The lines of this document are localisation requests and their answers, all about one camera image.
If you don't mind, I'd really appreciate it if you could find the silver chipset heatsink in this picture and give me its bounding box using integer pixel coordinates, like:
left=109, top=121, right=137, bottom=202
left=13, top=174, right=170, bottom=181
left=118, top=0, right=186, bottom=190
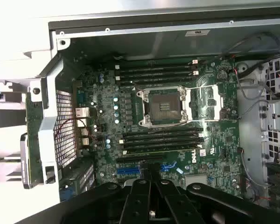
left=185, top=174, right=208, bottom=186

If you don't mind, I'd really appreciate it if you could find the blue expansion slot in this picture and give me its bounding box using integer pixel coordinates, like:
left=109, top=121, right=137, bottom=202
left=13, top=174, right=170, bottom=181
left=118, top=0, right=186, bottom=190
left=117, top=162, right=177, bottom=176

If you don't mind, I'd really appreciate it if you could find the black expansion slot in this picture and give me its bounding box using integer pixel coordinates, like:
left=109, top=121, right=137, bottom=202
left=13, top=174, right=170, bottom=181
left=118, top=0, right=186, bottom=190
left=116, top=153, right=167, bottom=164

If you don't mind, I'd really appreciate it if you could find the black RAM slot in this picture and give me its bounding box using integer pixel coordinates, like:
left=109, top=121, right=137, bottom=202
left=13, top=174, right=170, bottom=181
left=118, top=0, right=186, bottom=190
left=122, top=127, right=203, bottom=138
left=118, top=60, right=199, bottom=70
left=119, top=66, right=198, bottom=75
left=123, top=142, right=203, bottom=154
left=120, top=137, right=203, bottom=149
left=123, top=132, right=203, bottom=143
left=118, top=71, right=199, bottom=81
left=119, top=77, right=198, bottom=86

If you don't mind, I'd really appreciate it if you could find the green motherboard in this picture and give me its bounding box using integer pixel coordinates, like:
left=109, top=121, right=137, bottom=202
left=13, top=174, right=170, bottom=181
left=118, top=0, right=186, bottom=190
left=72, top=57, right=243, bottom=196

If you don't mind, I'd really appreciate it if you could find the metal socket cover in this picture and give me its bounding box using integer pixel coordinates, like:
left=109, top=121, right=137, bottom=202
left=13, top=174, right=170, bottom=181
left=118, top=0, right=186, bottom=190
left=186, top=84, right=225, bottom=122

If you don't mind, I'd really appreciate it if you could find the CPU socket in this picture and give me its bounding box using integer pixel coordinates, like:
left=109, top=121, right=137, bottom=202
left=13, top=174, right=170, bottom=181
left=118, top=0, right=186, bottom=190
left=135, top=85, right=190, bottom=128

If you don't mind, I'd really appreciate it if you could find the silver metal drive cage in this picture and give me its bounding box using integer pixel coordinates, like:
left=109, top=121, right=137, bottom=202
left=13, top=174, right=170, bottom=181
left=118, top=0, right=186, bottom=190
left=259, top=56, right=280, bottom=164

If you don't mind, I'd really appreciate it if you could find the black grey PC case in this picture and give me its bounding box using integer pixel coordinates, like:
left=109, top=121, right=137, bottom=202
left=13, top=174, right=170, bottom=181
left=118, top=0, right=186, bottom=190
left=28, top=17, right=280, bottom=224

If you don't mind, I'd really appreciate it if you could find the grey parts rack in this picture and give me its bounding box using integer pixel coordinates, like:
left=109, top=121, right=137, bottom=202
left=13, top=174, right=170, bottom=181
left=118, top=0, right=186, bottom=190
left=0, top=77, right=28, bottom=185

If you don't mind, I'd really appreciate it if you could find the black looped wire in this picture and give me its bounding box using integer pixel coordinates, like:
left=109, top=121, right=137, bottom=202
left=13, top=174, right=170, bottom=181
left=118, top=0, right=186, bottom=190
left=220, top=31, right=280, bottom=68

